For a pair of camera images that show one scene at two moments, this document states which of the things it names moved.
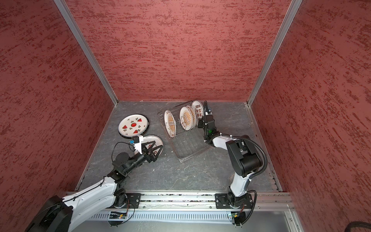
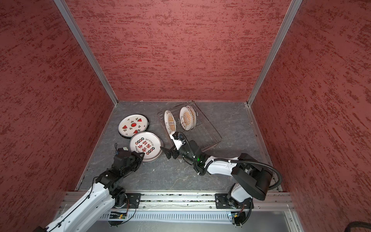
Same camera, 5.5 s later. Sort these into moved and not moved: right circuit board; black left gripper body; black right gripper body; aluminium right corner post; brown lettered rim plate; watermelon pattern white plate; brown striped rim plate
Moved: black left gripper body; black right gripper body
Not moved: right circuit board; brown lettered rim plate; watermelon pattern white plate; brown striped rim plate; aluminium right corner post
